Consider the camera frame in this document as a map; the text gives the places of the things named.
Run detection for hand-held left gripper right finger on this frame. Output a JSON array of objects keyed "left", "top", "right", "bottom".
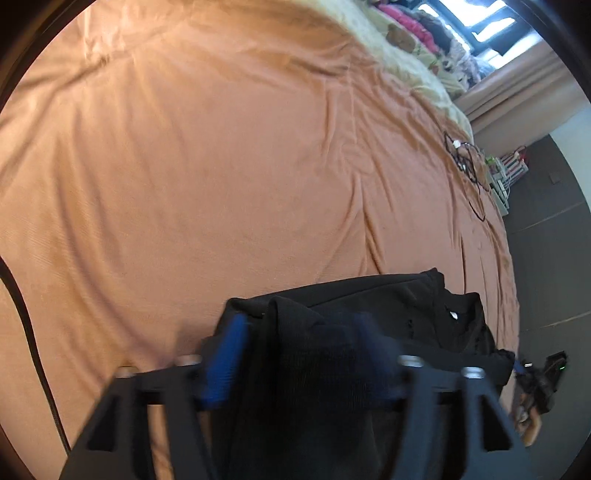
[{"left": 353, "top": 313, "right": 532, "bottom": 480}]

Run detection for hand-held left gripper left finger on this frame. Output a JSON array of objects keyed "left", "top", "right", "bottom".
[{"left": 59, "top": 314, "right": 252, "bottom": 480}]

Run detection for black t-shirt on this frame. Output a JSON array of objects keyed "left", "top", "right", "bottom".
[{"left": 217, "top": 268, "right": 517, "bottom": 480}]

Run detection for pile of printed clothes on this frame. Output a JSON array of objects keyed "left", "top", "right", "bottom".
[{"left": 434, "top": 28, "right": 497, "bottom": 95}]

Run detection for person's right hand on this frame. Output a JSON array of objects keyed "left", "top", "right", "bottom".
[{"left": 516, "top": 392, "right": 544, "bottom": 448}]

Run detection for white nightstand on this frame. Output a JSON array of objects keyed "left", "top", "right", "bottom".
[{"left": 482, "top": 152, "right": 513, "bottom": 215}]

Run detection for orange blanket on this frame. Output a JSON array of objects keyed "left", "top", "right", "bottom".
[{"left": 0, "top": 0, "right": 520, "bottom": 480}]

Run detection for pink curtain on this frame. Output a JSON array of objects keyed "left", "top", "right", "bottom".
[{"left": 455, "top": 44, "right": 591, "bottom": 139}]

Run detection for cream duvet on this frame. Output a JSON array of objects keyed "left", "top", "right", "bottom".
[{"left": 300, "top": 0, "right": 472, "bottom": 134}]

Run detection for pink plush toy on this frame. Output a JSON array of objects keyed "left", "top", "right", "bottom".
[{"left": 376, "top": 2, "right": 439, "bottom": 51}]

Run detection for thick black cable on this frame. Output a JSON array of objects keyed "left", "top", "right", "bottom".
[{"left": 0, "top": 256, "right": 72, "bottom": 455}]

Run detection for white wire rack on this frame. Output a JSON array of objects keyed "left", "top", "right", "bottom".
[{"left": 501, "top": 145, "right": 529, "bottom": 185}]

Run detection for tangled black cables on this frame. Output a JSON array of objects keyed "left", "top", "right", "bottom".
[{"left": 443, "top": 130, "right": 492, "bottom": 222}]

